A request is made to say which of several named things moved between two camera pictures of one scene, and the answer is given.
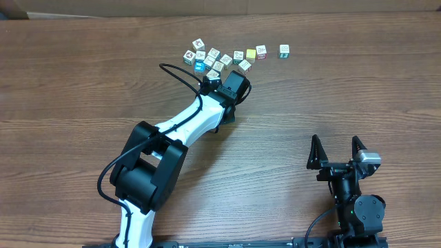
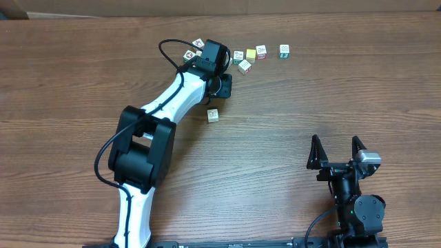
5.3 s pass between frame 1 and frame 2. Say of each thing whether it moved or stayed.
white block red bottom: stayed
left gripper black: moved
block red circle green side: stayed
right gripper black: stayed
